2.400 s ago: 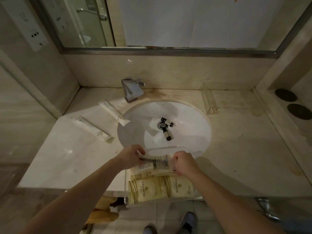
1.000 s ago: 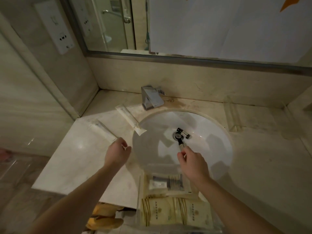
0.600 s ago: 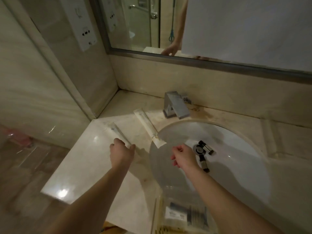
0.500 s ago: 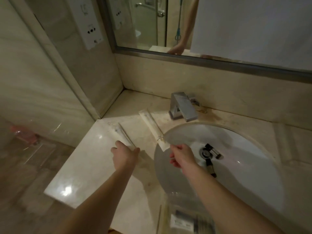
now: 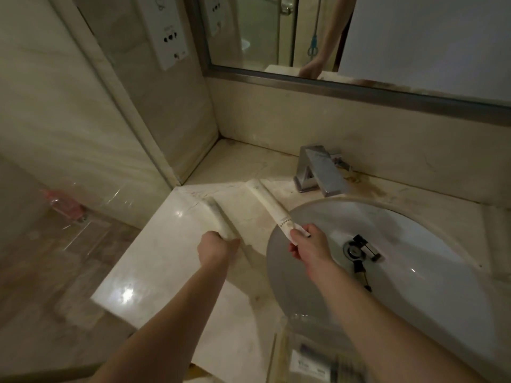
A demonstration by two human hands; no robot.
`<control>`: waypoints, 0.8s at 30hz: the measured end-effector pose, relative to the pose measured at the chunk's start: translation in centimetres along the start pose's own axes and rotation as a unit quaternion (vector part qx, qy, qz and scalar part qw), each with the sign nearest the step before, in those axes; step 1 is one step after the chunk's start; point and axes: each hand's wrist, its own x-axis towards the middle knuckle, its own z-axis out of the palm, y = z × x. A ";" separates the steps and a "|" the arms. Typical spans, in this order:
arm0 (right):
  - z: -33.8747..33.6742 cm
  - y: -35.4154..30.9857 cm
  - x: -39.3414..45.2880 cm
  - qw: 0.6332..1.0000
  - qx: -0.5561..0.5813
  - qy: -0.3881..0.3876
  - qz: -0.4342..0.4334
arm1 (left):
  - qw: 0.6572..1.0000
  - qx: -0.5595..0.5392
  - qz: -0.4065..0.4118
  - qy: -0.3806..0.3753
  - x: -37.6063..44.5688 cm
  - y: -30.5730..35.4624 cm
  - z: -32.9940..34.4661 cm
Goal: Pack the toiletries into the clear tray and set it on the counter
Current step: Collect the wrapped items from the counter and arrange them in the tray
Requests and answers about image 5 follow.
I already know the white paper sheet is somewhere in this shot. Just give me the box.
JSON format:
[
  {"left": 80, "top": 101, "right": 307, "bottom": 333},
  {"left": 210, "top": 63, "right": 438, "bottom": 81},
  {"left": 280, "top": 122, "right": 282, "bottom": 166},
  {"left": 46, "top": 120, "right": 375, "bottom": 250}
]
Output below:
[{"left": 338, "top": 0, "right": 511, "bottom": 102}]

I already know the white wall outlet panel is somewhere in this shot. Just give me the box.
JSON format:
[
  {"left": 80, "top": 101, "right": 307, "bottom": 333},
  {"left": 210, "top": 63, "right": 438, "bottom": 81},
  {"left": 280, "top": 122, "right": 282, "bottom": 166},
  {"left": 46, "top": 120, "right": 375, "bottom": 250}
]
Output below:
[{"left": 134, "top": 0, "right": 191, "bottom": 72}]

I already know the chrome faucet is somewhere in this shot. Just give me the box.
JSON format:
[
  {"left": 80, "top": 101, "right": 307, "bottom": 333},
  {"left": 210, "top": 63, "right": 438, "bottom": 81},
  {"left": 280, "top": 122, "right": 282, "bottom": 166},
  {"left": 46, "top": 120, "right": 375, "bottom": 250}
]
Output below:
[{"left": 293, "top": 145, "right": 354, "bottom": 198}]

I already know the pink plastic bottle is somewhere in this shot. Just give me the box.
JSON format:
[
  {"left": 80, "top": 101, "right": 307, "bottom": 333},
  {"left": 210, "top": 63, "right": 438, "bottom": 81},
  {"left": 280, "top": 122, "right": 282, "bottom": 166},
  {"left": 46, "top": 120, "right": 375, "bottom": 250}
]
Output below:
[{"left": 39, "top": 189, "right": 88, "bottom": 224}]

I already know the white sink basin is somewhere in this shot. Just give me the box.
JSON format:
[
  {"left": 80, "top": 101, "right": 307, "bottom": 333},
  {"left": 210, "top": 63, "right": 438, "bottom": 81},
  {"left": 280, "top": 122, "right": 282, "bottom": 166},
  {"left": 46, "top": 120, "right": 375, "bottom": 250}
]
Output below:
[{"left": 265, "top": 199, "right": 504, "bottom": 383}]

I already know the person's left hand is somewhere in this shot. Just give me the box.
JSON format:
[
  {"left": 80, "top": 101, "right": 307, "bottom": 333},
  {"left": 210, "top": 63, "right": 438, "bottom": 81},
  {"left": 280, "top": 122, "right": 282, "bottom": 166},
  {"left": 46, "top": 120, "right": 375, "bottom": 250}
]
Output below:
[{"left": 197, "top": 230, "right": 242, "bottom": 272}]

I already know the small black-capped bottle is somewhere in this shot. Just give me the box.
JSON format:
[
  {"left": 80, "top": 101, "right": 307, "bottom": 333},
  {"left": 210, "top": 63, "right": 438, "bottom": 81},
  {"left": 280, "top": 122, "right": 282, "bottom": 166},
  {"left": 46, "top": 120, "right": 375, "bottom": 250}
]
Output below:
[
  {"left": 353, "top": 234, "right": 382, "bottom": 262},
  {"left": 353, "top": 261, "right": 373, "bottom": 293}
]

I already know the metal-framed wall mirror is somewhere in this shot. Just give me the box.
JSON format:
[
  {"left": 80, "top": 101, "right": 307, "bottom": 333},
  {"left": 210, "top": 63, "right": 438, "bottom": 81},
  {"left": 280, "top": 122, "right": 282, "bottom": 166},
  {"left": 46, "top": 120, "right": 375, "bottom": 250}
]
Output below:
[{"left": 183, "top": 0, "right": 511, "bottom": 126}]

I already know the person's right forearm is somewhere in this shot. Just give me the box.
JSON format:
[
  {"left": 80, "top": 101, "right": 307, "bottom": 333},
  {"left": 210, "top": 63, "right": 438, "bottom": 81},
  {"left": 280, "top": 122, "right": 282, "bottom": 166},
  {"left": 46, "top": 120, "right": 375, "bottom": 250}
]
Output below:
[{"left": 305, "top": 257, "right": 488, "bottom": 383}]

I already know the chrome sink drain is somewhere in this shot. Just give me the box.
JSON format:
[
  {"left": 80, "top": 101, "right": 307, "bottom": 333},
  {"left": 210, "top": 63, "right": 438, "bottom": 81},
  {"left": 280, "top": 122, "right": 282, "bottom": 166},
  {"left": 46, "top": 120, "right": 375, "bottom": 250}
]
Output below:
[{"left": 343, "top": 239, "right": 366, "bottom": 262}]

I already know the person's left forearm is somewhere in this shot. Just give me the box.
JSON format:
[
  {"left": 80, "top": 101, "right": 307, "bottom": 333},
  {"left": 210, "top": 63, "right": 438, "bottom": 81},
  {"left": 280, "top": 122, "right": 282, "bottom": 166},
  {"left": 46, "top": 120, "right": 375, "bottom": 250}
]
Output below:
[{"left": 92, "top": 257, "right": 232, "bottom": 383}]

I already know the clear acrylic tray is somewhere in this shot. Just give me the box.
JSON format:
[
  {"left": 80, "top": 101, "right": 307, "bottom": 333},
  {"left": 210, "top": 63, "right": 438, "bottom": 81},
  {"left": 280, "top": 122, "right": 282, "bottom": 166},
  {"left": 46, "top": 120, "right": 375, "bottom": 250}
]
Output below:
[{"left": 267, "top": 313, "right": 370, "bottom": 383}]

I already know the person's right hand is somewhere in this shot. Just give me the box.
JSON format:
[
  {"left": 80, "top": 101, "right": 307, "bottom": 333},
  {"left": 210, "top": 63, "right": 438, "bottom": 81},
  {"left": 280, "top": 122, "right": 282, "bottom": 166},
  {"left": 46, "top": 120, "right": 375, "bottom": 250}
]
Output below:
[{"left": 289, "top": 223, "right": 334, "bottom": 276}]

